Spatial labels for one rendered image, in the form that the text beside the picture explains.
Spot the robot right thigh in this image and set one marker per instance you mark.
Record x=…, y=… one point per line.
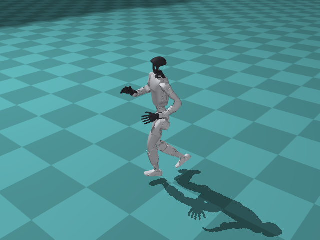
x=160, y=144

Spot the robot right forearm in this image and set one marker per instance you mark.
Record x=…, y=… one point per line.
x=140, y=92

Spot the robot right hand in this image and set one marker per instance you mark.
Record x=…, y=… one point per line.
x=128, y=90

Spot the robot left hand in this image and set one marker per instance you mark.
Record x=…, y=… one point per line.
x=151, y=117

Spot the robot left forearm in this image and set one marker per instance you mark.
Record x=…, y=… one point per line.
x=170, y=110

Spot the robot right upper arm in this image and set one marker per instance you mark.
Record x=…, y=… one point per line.
x=148, y=87

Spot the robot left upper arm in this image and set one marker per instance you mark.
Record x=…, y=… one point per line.
x=166, y=88

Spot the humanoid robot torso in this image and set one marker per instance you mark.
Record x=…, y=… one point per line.
x=159, y=98

